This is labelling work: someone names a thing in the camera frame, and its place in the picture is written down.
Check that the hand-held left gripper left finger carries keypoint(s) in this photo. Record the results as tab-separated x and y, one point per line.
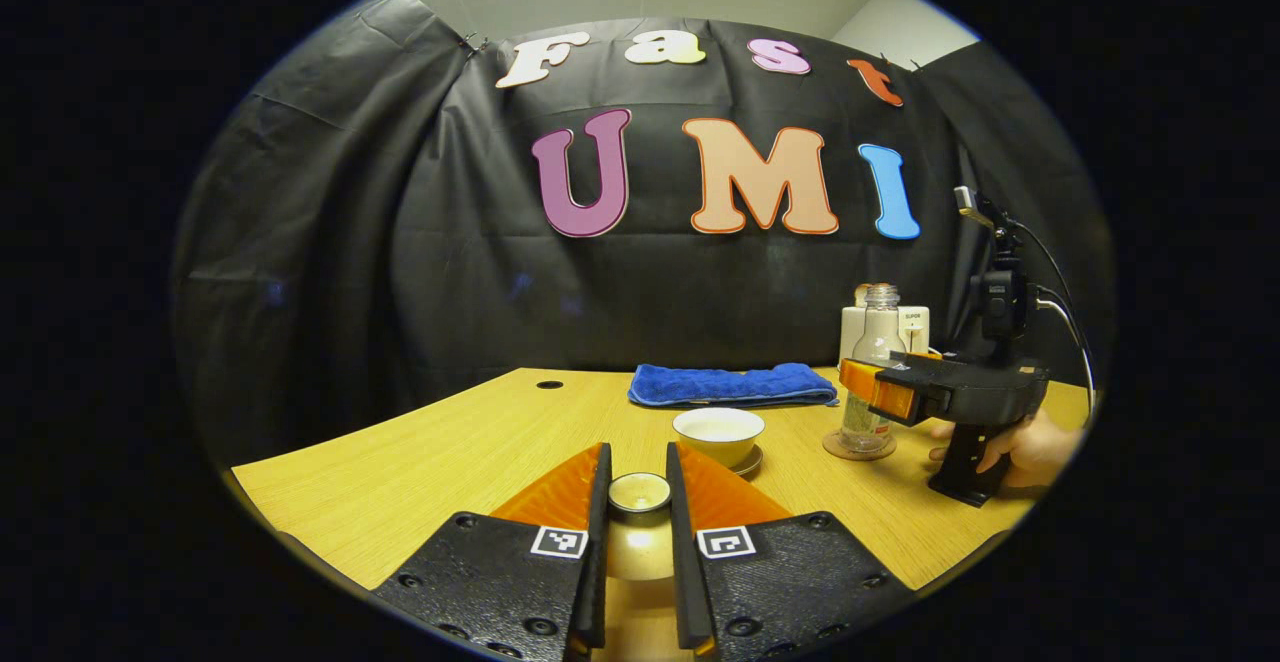
500	582

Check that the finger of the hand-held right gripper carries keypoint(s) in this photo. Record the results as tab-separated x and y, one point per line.
880	392

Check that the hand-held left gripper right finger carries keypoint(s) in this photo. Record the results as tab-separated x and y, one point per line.
780	582

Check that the clear water bottle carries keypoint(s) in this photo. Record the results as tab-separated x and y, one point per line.
878	337

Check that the round cork coaster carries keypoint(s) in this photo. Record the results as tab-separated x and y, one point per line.
835	446

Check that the cream teacup lid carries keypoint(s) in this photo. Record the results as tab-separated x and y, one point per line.
640	542

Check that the cream teacup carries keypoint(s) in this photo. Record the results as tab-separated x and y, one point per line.
718	437

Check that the white toaster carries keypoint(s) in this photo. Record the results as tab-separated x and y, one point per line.
913	327

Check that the toast slice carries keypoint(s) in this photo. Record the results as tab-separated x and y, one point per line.
860	294

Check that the cream saucer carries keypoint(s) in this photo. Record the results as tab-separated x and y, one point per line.
750	462

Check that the blue towel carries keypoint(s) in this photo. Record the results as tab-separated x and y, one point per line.
730	384

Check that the black backdrop cloth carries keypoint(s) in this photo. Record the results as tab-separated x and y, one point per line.
450	272

